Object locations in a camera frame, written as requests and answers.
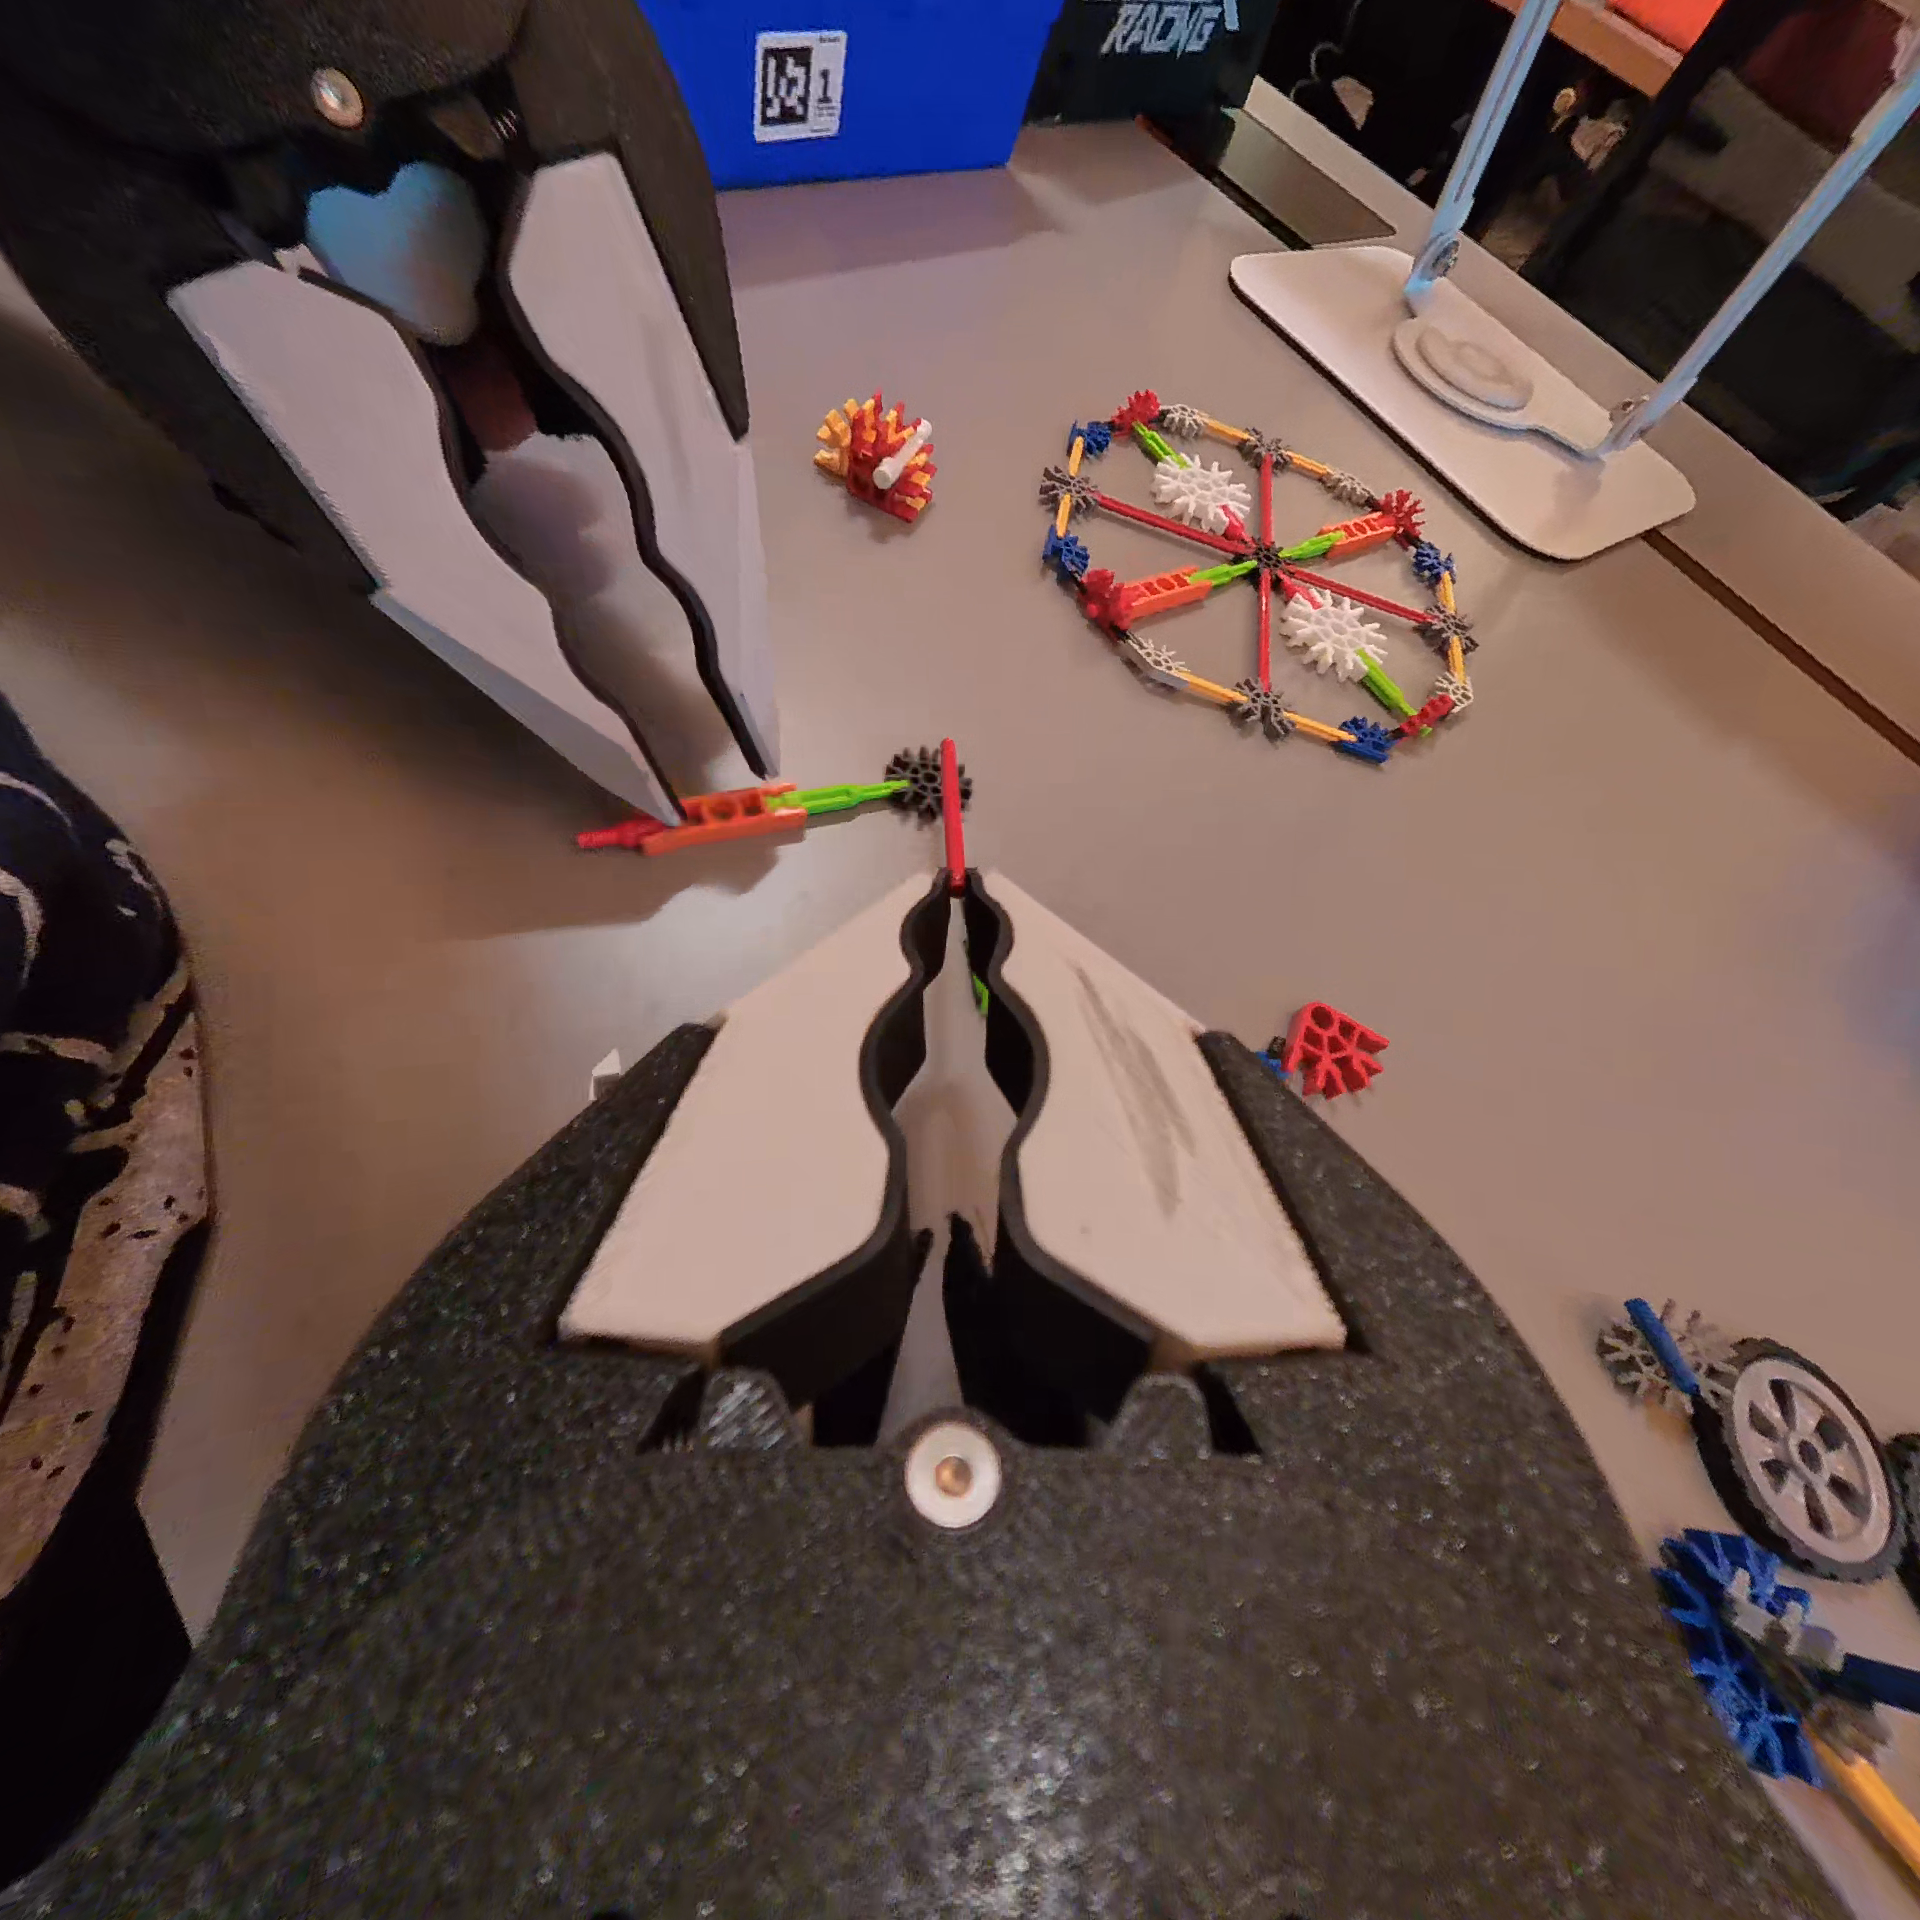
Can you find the colourful toy wheel construction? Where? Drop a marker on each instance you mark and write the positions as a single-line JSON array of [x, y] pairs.
[[1201, 488]]

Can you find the person's left hand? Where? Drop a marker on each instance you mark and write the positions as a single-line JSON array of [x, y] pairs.
[[493, 399]]

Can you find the blue plastic bin with tag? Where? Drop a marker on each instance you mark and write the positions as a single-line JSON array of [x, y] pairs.
[[901, 89]]

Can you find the orange connector with green rod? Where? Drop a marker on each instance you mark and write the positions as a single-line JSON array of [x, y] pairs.
[[734, 815]]

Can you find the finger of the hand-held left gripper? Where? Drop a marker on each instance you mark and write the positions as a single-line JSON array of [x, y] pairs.
[[630, 331], [346, 436]]

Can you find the red toy connector piece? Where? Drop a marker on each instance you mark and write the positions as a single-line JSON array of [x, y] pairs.
[[1337, 1049]]

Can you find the blue toy gear assembly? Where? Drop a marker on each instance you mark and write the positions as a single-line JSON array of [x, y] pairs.
[[1724, 1652]]

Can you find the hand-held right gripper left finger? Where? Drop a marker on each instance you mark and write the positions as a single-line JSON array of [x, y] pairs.
[[751, 1184]]

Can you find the small red toy rod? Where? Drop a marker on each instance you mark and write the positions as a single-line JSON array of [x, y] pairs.
[[615, 836]]

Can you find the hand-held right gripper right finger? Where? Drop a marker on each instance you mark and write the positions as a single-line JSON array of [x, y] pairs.
[[1171, 1184]]

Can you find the black printed box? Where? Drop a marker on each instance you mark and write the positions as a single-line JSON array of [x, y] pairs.
[[1156, 54]]

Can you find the grey connector with blue rod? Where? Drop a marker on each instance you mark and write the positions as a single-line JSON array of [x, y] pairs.
[[1659, 1358]]

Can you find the red yellow toy block assembly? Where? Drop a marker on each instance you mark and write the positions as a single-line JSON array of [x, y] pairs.
[[878, 459]]

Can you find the long red toy rod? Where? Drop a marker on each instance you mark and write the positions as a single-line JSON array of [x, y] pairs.
[[954, 820]]

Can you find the grey black toy tyre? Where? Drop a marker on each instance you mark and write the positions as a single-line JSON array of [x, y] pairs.
[[1799, 1463], [1909, 1517]]

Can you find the black round toy connector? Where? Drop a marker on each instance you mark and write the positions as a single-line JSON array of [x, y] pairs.
[[922, 780]]

